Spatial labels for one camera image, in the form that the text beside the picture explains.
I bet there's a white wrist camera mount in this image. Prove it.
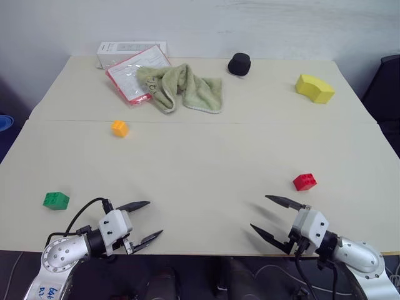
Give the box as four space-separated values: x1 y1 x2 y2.
291 208 330 254
98 209 135 256

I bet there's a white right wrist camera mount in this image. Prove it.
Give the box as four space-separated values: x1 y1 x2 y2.
291 208 330 254

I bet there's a black chair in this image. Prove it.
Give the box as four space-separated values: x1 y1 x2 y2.
360 54 400 151

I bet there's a thin white floor cable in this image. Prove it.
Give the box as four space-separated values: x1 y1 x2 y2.
251 264 301 284

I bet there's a blue round object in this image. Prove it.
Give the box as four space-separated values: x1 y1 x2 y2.
0 114 15 133

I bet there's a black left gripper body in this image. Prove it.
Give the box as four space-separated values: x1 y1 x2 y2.
112 232 138 256

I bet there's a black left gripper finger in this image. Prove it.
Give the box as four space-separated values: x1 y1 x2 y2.
134 229 165 253
116 201 152 215

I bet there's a green towel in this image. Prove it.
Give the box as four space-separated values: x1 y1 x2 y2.
136 63 223 115

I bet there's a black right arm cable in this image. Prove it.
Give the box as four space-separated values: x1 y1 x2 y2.
293 239 317 300

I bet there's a yellow toy brick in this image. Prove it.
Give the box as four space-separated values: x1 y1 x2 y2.
111 119 129 138

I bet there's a green toy brick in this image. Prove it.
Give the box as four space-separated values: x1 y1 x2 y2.
42 191 70 211

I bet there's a black round cap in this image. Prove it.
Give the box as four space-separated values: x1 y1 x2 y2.
227 52 252 77

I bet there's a yellow curved foam block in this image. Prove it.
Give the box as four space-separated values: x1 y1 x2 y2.
294 73 336 105

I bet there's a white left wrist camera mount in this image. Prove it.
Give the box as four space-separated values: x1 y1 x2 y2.
98 209 135 256

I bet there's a red toy brick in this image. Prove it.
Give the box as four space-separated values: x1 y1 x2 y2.
292 172 318 192

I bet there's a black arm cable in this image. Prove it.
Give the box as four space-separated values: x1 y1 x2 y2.
293 239 317 300
45 196 114 251

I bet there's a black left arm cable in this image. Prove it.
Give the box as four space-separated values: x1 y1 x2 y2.
45 196 114 251

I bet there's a white cardboard box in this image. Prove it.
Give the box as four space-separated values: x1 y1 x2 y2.
95 41 168 70

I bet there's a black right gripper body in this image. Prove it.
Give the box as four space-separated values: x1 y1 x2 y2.
282 230 317 256

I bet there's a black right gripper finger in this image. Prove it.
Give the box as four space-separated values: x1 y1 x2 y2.
249 222 291 254
264 194 311 211

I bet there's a red-edged clear document sleeve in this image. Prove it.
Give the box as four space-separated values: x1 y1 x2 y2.
105 44 173 107

